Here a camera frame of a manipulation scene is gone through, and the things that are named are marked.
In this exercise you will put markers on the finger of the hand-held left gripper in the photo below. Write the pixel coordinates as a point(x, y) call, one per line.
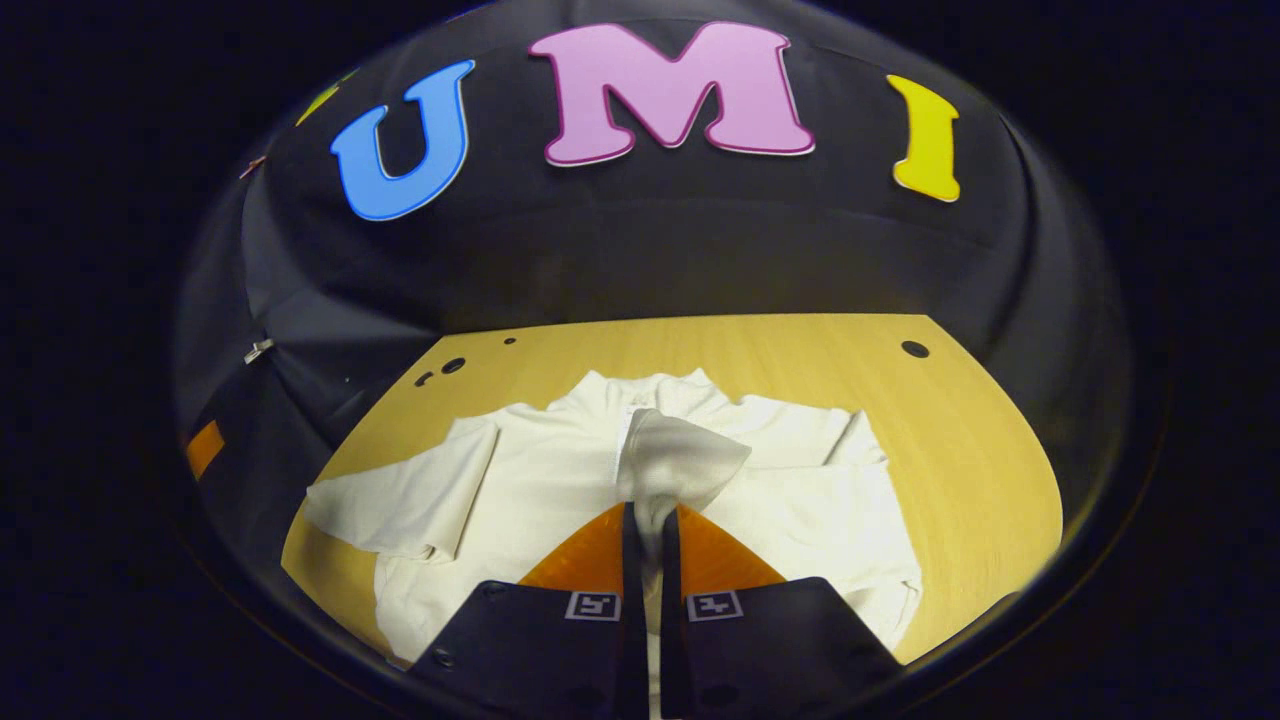
point(205, 448)

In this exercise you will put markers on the black backdrop cloth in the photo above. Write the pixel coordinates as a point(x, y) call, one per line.
point(640, 240)

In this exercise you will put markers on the silver metal clip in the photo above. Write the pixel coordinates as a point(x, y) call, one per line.
point(258, 350)

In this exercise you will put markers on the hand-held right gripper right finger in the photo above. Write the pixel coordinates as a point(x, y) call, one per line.
point(672, 640)

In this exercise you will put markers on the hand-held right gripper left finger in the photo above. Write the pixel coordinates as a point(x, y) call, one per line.
point(634, 620)

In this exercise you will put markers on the white garment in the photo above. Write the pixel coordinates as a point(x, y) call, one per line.
point(540, 470)

